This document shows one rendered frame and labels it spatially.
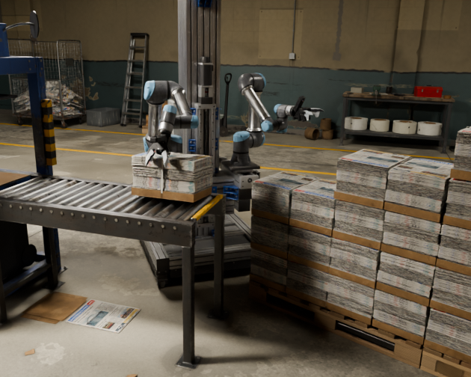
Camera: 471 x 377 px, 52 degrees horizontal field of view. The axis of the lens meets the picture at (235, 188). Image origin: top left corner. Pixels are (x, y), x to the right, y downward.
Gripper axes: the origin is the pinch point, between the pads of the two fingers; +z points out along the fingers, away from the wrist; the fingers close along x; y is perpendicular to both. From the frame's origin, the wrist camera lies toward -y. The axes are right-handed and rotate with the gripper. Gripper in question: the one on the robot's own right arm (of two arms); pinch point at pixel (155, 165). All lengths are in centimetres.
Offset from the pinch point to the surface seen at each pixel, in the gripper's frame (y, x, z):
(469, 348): 55, -164, 64
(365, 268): 58, -110, 30
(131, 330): 56, 19, 86
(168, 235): 1.2, -15.6, 36.2
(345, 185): 38, -96, -11
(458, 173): 12, -149, -12
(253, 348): 63, -54, 83
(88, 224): 0.2, 30.1, 35.9
